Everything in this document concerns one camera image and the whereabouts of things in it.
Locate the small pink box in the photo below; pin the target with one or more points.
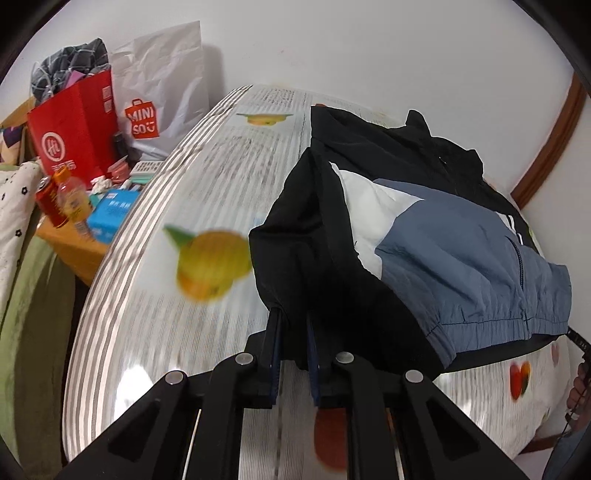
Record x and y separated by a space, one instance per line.
118 168

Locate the black white blue jacket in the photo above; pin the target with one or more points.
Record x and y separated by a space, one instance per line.
438 240

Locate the fruit printed tablecloth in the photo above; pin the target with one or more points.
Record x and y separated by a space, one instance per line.
184 323

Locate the red paper bag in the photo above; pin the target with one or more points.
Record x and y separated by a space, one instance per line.
74 124

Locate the white plastic shopping bag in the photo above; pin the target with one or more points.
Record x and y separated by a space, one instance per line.
157 78

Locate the red drink can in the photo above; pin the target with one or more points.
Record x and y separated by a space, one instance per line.
46 203

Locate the white keypad device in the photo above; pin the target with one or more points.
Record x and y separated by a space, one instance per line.
145 168

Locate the cardboard box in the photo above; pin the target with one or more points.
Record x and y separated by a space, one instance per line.
16 113

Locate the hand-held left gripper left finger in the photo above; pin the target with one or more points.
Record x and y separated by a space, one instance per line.
273 360

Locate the blue tissue box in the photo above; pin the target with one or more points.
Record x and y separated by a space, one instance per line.
108 214

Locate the green blanket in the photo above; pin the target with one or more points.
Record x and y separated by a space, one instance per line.
32 323

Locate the person's right hand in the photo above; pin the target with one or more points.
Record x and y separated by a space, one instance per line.
578 387

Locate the orange drink bottle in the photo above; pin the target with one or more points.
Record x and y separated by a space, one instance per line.
71 198

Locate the dark plaid cloth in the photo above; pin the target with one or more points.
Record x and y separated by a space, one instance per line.
74 60

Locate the brown wooden door frame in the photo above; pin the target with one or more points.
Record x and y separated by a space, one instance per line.
554 138

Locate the white flower printed quilt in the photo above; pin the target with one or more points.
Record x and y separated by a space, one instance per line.
14 207

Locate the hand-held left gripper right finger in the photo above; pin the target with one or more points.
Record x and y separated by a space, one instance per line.
315 374

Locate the wooden side table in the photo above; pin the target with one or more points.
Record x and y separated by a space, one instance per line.
69 251

